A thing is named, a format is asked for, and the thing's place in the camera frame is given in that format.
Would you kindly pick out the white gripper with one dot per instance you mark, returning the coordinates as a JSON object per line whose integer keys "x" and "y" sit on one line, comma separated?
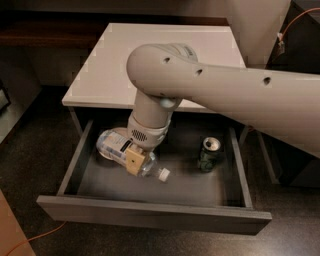
{"x": 147, "y": 137}

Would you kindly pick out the clear plastic water bottle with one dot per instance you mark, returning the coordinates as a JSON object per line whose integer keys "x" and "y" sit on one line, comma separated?
{"x": 113, "y": 146}

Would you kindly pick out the grey top drawer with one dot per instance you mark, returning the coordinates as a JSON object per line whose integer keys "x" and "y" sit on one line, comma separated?
{"x": 96, "y": 190}

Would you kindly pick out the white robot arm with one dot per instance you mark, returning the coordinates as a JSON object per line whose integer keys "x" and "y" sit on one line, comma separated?
{"x": 164, "y": 77}

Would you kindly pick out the grey drawer cabinet white top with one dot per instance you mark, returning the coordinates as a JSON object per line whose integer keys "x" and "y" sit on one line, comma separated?
{"x": 102, "y": 83}

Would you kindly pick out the beige bowl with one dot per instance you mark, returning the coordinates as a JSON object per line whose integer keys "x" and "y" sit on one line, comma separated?
{"x": 121, "y": 130}

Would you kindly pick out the green drink can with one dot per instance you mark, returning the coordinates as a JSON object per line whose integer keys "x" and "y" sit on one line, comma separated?
{"x": 209, "y": 154}

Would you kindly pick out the dark framed object at left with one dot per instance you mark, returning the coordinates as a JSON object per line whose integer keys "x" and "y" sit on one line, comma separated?
{"x": 4, "y": 98}

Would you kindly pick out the light wooden board corner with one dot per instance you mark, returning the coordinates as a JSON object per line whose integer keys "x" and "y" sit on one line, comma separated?
{"x": 11, "y": 233}

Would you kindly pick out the dark wooden shelf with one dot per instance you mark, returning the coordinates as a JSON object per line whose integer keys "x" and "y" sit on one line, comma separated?
{"x": 77, "y": 30}

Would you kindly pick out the dark cabinet at right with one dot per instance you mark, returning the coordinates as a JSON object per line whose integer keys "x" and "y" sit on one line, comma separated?
{"x": 290, "y": 145}

